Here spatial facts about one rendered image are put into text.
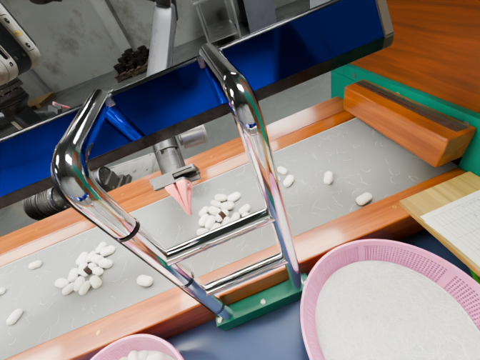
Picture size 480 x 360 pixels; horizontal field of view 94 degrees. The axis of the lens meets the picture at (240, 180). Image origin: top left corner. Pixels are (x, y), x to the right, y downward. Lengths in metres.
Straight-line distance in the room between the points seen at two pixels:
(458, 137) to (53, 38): 7.99
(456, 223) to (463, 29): 0.32
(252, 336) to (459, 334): 0.32
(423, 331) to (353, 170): 0.34
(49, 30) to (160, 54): 7.38
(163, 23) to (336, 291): 0.75
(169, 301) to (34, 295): 0.42
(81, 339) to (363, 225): 0.59
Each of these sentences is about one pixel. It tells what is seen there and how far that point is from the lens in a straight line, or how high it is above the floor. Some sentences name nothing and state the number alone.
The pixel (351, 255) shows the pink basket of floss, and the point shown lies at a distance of 0.49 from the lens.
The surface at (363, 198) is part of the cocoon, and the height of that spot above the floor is 0.76.
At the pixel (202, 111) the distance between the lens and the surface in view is 0.31.
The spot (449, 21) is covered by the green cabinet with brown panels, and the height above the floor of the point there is 1.01.
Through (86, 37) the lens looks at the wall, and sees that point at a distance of 7.72.
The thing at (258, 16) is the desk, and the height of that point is 0.23.
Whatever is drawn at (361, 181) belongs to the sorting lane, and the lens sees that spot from 0.60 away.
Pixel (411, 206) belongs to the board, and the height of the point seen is 0.78.
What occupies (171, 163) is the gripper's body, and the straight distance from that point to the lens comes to 0.51.
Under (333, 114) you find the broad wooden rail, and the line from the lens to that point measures 0.79.
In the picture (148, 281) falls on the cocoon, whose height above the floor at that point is 0.76.
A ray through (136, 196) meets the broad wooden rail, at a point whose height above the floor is 0.77.
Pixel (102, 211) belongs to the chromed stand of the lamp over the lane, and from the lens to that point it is 0.22.
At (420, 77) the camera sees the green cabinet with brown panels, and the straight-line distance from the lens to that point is 0.65.
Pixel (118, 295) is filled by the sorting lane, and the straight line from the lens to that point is 0.63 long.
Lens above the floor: 1.18
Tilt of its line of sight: 43 degrees down
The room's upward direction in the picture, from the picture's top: 22 degrees counter-clockwise
